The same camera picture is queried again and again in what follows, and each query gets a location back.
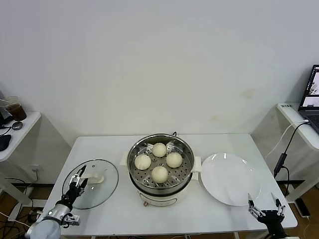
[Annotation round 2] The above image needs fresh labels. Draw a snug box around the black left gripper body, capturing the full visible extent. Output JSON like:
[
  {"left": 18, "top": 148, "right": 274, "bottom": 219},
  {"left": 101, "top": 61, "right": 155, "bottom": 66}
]
[{"left": 60, "top": 182, "right": 81, "bottom": 206}]

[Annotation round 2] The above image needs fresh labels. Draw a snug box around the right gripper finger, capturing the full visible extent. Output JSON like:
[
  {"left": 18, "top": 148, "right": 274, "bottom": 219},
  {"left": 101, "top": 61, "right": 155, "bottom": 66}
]
[
  {"left": 271, "top": 192, "right": 286, "bottom": 217},
  {"left": 247, "top": 192, "right": 263, "bottom": 219}
]

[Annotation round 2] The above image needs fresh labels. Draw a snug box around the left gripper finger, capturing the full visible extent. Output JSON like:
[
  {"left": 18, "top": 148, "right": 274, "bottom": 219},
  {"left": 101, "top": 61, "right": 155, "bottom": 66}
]
[
  {"left": 68, "top": 165, "right": 88, "bottom": 185},
  {"left": 76, "top": 178, "right": 90, "bottom": 198}
]

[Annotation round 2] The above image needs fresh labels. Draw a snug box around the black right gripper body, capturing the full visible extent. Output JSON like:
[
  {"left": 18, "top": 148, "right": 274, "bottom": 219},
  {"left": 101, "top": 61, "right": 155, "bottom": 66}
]
[{"left": 257, "top": 210, "right": 288, "bottom": 239}]

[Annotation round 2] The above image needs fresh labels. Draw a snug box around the glass pot lid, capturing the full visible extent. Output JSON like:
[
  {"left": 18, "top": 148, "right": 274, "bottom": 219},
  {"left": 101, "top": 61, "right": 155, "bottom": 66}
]
[{"left": 61, "top": 158, "right": 120, "bottom": 210}]

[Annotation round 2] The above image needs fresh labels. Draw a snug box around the white steamed baozi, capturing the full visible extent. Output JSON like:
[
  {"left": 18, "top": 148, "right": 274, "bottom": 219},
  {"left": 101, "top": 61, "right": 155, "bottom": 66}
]
[
  {"left": 152, "top": 142, "right": 167, "bottom": 158},
  {"left": 134, "top": 153, "right": 152, "bottom": 170},
  {"left": 165, "top": 152, "right": 183, "bottom": 169},
  {"left": 151, "top": 166, "right": 169, "bottom": 184}
]

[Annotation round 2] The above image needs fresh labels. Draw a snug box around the stainless steel steamer basket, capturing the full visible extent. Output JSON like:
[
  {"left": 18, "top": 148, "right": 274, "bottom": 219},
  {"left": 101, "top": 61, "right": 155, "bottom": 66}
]
[{"left": 120, "top": 133, "right": 201, "bottom": 194}]

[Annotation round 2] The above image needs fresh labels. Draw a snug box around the black floor power strip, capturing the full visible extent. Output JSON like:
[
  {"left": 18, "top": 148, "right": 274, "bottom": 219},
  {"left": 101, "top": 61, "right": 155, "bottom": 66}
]
[{"left": 295, "top": 198, "right": 311, "bottom": 217}]

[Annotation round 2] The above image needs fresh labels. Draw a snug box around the white round plate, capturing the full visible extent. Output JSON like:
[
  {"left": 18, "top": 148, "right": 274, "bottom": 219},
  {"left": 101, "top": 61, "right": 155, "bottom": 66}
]
[{"left": 200, "top": 153, "right": 262, "bottom": 207}]

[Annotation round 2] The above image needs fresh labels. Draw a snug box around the white side table with cup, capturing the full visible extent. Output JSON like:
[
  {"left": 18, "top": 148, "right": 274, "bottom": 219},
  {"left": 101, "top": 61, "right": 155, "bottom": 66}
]
[{"left": 0, "top": 111, "right": 42, "bottom": 210}]

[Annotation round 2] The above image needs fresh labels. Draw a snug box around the white electric cooking pot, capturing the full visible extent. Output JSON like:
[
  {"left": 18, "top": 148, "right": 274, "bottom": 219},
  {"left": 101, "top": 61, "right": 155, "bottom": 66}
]
[{"left": 128, "top": 171, "right": 200, "bottom": 208}]

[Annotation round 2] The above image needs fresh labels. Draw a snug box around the black computer mouse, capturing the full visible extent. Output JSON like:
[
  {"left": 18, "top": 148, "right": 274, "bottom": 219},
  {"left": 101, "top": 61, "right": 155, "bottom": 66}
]
[{"left": 0, "top": 134, "right": 12, "bottom": 152}]

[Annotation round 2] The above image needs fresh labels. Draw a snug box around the iced coffee plastic cup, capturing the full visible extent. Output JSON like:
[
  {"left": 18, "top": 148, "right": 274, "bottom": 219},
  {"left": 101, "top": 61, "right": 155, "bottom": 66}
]
[{"left": 5, "top": 96, "right": 27, "bottom": 121}]

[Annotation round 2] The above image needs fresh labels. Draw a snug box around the white side table with laptop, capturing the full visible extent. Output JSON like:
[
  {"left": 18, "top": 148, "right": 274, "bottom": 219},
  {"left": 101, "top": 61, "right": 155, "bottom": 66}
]
[{"left": 275, "top": 102, "right": 319, "bottom": 205}]

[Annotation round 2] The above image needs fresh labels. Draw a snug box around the black desk device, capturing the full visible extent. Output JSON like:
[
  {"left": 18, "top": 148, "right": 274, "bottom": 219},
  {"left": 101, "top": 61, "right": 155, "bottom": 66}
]
[{"left": 0, "top": 109, "right": 13, "bottom": 125}]

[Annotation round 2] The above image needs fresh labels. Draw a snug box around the dark open laptop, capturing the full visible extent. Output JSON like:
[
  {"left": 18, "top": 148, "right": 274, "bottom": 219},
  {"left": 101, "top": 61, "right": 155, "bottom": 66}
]
[{"left": 298, "top": 64, "right": 319, "bottom": 127}]

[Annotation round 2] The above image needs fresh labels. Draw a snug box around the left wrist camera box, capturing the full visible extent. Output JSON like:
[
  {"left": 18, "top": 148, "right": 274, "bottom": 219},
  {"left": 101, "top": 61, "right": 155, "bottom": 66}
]
[{"left": 61, "top": 214, "right": 82, "bottom": 227}]

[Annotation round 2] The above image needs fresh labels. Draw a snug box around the black cable with adapter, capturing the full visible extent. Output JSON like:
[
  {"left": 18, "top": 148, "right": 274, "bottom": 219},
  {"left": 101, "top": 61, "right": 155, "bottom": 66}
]
[{"left": 273, "top": 121, "right": 311, "bottom": 199}]

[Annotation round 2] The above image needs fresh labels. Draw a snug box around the white laptop cable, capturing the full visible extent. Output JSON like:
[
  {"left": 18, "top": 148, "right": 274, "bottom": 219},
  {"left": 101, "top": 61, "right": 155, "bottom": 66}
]
[{"left": 264, "top": 120, "right": 310, "bottom": 161}]

